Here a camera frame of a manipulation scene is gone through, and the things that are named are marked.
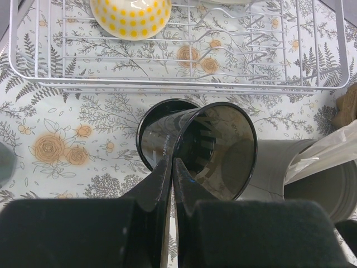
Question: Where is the wrapped white straws bundle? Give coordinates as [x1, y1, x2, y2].
[284, 121, 356, 185]

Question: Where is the grey cylindrical straw holder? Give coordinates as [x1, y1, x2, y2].
[238, 139, 356, 222]

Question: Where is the grey-green ceramic mug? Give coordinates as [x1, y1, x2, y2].
[0, 143, 17, 188]

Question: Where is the yellow polka dot bowl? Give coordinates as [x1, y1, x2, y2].
[90, 0, 172, 41]

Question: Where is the white wire dish rack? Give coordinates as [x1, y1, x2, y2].
[8, 1, 356, 95]

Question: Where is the brown cardboard cup carrier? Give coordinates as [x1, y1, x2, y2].
[331, 83, 357, 128]

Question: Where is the stack of black cups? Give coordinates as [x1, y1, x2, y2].
[136, 98, 200, 171]

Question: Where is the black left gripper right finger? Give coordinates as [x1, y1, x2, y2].
[173, 158, 356, 267]

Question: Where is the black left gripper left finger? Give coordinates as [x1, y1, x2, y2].
[1, 159, 172, 267]

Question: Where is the floral patterned table mat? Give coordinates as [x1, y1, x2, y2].
[0, 0, 357, 202]

